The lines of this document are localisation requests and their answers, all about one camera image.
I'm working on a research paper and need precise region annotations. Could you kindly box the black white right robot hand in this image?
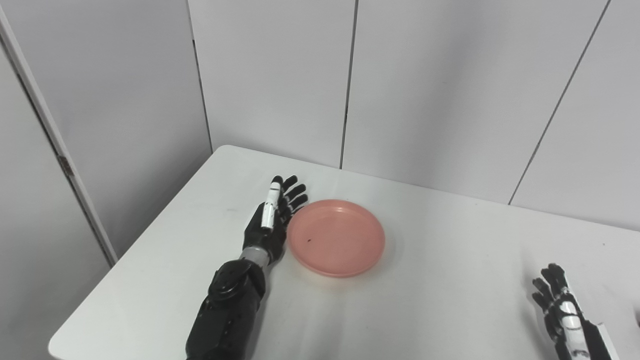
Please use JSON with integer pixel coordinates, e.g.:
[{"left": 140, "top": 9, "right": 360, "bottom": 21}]
[{"left": 531, "top": 263, "right": 621, "bottom": 360}]

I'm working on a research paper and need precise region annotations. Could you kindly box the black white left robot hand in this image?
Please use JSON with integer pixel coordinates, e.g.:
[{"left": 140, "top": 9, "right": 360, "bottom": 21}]
[{"left": 243, "top": 175, "right": 309, "bottom": 266}]

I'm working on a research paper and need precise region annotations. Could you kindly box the pink round plate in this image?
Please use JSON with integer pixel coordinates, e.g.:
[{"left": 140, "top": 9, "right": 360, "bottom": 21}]
[{"left": 287, "top": 199, "right": 386, "bottom": 278}]

